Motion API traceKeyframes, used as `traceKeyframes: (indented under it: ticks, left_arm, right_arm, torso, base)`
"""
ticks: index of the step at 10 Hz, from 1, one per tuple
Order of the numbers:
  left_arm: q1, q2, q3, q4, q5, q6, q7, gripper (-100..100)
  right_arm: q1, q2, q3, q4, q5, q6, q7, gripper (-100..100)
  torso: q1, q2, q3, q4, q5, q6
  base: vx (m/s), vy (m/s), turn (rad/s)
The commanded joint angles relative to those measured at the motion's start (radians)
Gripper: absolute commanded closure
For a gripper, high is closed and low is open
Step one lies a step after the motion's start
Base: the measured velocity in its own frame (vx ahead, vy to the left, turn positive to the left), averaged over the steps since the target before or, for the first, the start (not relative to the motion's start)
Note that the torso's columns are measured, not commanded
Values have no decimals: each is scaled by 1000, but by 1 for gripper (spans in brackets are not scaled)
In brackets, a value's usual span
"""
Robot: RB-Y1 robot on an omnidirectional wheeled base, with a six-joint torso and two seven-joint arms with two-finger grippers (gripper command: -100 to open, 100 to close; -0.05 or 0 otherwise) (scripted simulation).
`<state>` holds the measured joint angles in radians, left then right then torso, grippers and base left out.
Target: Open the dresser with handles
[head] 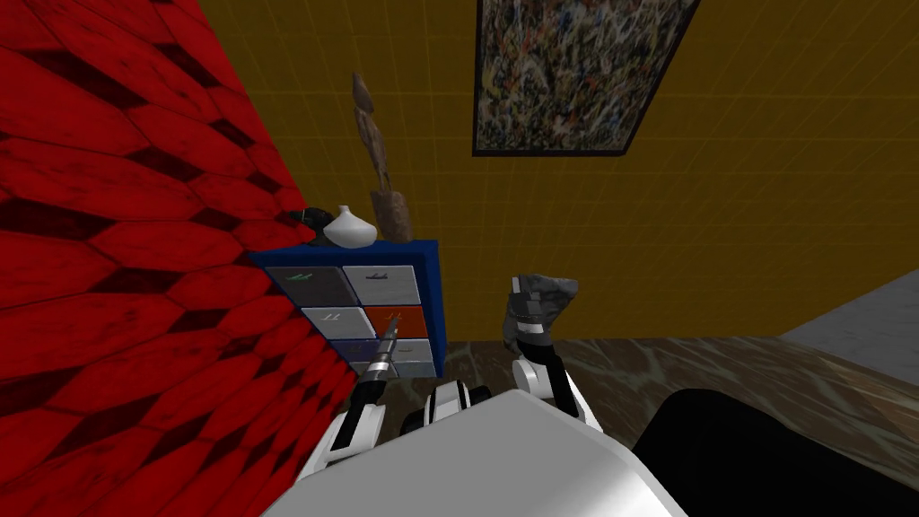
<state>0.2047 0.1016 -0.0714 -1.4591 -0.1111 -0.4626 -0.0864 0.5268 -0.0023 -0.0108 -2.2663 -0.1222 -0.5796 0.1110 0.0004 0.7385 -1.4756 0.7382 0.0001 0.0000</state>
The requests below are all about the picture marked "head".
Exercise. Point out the blue chest of drawers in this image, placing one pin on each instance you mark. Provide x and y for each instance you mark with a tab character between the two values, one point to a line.
433	301

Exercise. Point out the brown wooden sculpture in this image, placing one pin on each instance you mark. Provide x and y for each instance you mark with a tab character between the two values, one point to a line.
379	165

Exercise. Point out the pale grey drawer front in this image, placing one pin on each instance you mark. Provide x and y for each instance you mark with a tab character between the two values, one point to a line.
341	327

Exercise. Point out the black rounded ornament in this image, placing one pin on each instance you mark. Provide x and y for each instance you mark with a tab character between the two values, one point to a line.
312	221

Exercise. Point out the speckled painting in black frame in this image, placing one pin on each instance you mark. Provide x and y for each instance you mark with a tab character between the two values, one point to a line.
574	72

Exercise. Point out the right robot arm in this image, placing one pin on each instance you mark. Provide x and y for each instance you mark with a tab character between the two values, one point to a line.
754	459

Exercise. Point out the blue grey drawer front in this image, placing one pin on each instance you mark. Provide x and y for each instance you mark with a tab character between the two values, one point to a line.
355	350

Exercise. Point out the white vase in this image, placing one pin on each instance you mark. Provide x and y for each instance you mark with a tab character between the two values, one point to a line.
350	231

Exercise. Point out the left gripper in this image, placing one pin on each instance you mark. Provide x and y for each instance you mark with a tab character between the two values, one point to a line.
385	348

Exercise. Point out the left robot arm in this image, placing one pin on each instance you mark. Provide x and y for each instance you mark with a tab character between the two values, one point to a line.
357	424

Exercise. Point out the dark grey drawer front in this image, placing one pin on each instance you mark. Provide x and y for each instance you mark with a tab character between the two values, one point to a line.
319	291

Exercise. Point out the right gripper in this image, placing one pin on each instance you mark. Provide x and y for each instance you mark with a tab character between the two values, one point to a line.
535	301

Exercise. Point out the light grey drawer front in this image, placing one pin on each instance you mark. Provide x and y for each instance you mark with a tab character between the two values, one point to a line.
384	291

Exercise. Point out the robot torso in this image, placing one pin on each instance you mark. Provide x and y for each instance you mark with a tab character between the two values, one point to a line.
488	467

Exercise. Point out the red drawer front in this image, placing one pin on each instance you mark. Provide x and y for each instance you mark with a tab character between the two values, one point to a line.
409	323

